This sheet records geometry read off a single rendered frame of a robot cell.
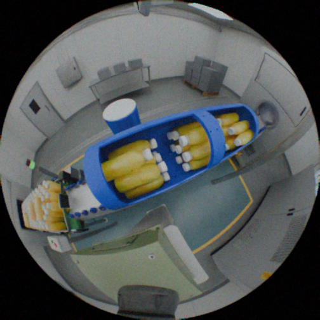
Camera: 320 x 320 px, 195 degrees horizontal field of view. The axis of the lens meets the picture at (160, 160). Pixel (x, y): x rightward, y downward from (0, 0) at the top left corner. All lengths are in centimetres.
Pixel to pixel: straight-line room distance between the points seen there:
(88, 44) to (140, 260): 370
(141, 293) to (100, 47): 372
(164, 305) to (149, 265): 12
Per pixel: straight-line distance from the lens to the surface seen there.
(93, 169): 29
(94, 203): 67
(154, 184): 38
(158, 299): 28
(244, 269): 148
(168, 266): 22
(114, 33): 361
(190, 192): 151
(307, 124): 86
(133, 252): 20
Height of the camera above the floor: 144
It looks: 67 degrees down
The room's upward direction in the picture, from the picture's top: 3 degrees counter-clockwise
